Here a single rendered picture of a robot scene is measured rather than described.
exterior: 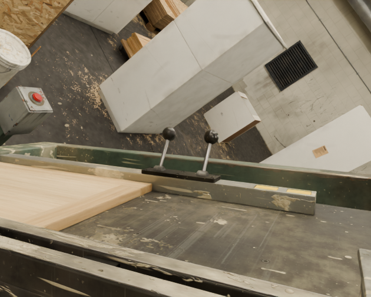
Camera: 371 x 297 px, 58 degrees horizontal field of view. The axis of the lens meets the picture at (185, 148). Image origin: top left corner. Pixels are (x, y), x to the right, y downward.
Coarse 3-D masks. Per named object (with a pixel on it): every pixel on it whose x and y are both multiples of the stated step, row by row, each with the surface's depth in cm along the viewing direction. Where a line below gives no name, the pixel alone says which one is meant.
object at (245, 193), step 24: (48, 168) 99; (72, 168) 95; (96, 168) 92; (120, 168) 92; (168, 192) 83; (192, 192) 80; (216, 192) 78; (240, 192) 76; (264, 192) 73; (288, 192) 72; (312, 192) 72
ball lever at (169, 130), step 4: (164, 128) 90; (168, 128) 89; (172, 128) 89; (164, 132) 89; (168, 132) 88; (172, 132) 88; (164, 136) 89; (168, 136) 88; (172, 136) 88; (168, 140) 89; (164, 144) 89; (164, 148) 88; (164, 152) 88; (164, 156) 88; (160, 160) 87; (160, 164) 86; (156, 168) 86; (160, 168) 85; (164, 168) 86
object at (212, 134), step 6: (210, 132) 84; (216, 132) 84; (204, 138) 85; (210, 138) 83; (216, 138) 84; (210, 144) 84; (204, 162) 82; (204, 168) 82; (198, 174) 81; (204, 174) 80
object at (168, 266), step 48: (0, 240) 34; (48, 240) 36; (96, 240) 35; (0, 288) 34; (48, 288) 31; (96, 288) 28; (144, 288) 26; (192, 288) 27; (240, 288) 27; (288, 288) 27
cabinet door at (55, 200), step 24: (0, 168) 98; (24, 168) 98; (0, 192) 73; (24, 192) 74; (48, 192) 74; (72, 192) 75; (96, 192) 76; (120, 192) 75; (144, 192) 81; (0, 216) 58; (24, 216) 58; (48, 216) 58; (72, 216) 59
